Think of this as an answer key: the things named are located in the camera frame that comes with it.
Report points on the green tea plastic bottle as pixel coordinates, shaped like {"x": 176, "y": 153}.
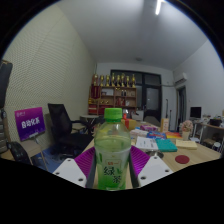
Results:
{"x": 112, "y": 150}

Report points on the purple sign board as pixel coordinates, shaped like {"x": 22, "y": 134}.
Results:
{"x": 30, "y": 123}

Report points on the pink flowers in white pot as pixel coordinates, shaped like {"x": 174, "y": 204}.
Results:
{"x": 186, "y": 128}

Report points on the beige flat book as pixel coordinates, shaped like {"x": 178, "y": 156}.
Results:
{"x": 186, "y": 144}

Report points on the flat round red coaster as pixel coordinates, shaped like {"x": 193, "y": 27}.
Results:
{"x": 182, "y": 159}

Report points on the black office chair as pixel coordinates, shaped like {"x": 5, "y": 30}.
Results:
{"x": 61, "y": 125}

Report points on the cluttered wooden desk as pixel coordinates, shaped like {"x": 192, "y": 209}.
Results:
{"x": 213, "y": 126}

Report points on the orange flat book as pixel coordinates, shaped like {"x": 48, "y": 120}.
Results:
{"x": 174, "y": 135}

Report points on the white wall air conditioner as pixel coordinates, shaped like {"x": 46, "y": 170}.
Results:
{"x": 181, "y": 78}

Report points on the blue and red book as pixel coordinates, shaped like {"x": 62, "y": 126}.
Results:
{"x": 156, "y": 135}

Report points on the white paper booklet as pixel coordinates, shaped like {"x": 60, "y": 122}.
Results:
{"x": 146, "y": 143}

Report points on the black tripod stand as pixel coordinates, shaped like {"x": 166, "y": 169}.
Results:
{"x": 167, "y": 113}

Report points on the teal book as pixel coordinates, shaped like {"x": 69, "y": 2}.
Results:
{"x": 166, "y": 145}

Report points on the white round stool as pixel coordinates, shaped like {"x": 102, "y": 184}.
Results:
{"x": 217, "y": 145}

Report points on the wooden shelf unit with trophies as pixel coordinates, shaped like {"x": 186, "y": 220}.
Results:
{"x": 111, "y": 96}

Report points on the grey striped chair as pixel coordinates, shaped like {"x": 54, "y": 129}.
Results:
{"x": 2, "y": 133}

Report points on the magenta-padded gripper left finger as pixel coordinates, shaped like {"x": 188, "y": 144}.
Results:
{"x": 68, "y": 171}

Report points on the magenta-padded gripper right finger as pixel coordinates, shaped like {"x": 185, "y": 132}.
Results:
{"x": 155, "y": 170}

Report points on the ceiling tube light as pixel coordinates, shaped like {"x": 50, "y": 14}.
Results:
{"x": 159, "y": 6}

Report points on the computer monitor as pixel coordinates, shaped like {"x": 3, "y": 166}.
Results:
{"x": 195, "y": 112}

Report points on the orange standing card box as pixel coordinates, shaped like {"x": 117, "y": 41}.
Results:
{"x": 164, "y": 125}

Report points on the small round white table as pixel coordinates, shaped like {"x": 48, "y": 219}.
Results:
{"x": 88, "y": 117}

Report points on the black mesh chair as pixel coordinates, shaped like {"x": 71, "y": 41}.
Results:
{"x": 18, "y": 151}

